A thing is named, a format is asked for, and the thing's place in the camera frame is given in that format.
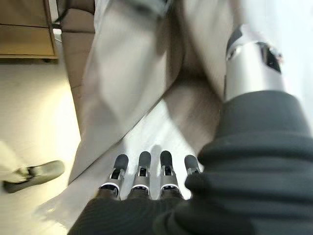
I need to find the white fringed textured blanket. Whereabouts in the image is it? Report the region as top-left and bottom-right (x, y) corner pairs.
(36, 99), (206, 221)

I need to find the dark right robot foot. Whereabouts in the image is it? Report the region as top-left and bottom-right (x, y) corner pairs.
(2, 160), (66, 194)

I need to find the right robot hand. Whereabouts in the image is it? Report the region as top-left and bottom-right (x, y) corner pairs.
(68, 23), (313, 235)

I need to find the white duvet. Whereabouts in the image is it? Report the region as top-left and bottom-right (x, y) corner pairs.
(67, 0), (313, 187)

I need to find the wooden nightstand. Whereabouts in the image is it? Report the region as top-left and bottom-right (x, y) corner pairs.
(0, 0), (60, 63)

